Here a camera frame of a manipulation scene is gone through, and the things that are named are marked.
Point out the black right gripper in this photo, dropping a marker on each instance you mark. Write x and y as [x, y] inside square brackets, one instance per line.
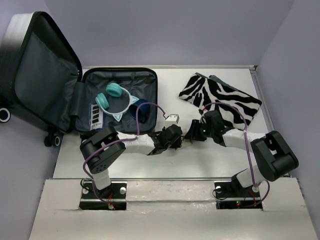
[192, 133]

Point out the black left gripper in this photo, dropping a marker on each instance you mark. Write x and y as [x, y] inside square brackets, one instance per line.
[177, 144]

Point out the zebra striped plush blanket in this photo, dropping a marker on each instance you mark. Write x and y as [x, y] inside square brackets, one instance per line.
[236, 107]

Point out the dark blue ceramic mug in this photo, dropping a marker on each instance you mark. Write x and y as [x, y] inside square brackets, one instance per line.
[138, 110]

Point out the teal cat ear headphones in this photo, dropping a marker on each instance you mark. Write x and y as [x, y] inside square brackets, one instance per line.
[115, 101]

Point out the bobby pin card pack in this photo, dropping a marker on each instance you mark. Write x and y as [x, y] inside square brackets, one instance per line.
[96, 117]

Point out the small space print suitcase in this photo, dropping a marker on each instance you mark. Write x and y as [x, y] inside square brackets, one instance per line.
[41, 78]

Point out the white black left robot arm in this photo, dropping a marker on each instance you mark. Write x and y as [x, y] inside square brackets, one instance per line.
[102, 149]

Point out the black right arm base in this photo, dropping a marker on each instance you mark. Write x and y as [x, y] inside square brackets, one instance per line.
[230, 195]

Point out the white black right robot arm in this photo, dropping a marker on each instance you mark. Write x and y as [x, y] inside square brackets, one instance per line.
[269, 155]

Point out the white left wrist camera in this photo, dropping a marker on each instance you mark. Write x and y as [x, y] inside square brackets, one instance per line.
[172, 119]

